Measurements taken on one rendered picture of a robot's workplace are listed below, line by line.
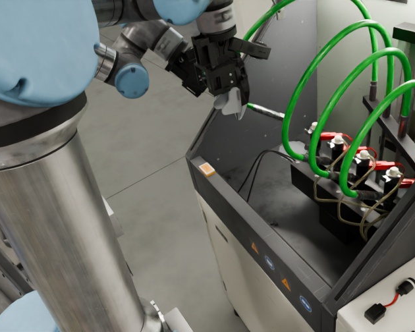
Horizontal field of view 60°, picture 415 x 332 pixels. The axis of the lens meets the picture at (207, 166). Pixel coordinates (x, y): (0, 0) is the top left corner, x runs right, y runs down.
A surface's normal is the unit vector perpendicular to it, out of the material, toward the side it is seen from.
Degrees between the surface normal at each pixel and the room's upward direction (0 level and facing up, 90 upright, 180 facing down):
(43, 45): 82
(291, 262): 0
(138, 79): 90
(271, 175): 0
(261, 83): 90
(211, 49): 90
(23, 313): 8
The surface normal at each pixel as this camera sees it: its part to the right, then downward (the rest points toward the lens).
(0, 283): 0.54, 0.44
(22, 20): 0.91, -0.06
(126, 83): 0.32, 0.55
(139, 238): -0.19, -0.76
